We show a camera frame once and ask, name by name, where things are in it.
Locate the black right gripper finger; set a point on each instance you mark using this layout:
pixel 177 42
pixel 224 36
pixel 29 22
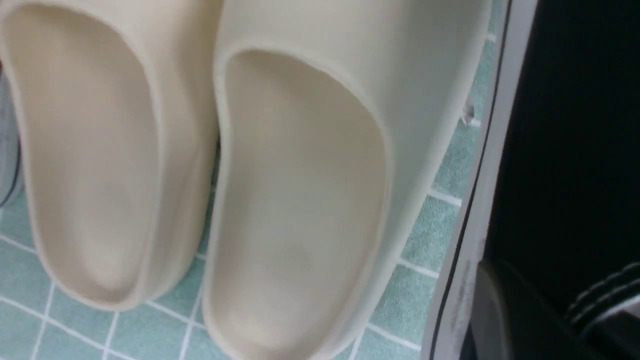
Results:
pixel 606 314

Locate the black canvas sneaker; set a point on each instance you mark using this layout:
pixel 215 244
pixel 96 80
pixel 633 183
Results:
pixel 553 199

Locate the right cream foam slide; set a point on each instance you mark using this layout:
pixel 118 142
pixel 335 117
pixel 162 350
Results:
pixel 334 118

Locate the cream foam slide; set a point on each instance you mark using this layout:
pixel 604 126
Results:
pixel 115 106
pixel 334 118

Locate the left cream foam slide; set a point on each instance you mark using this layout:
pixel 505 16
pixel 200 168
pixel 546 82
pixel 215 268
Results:
pixel 115 106

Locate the green checkered cloth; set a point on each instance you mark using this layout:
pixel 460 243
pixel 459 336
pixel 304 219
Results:
pixel 39 322

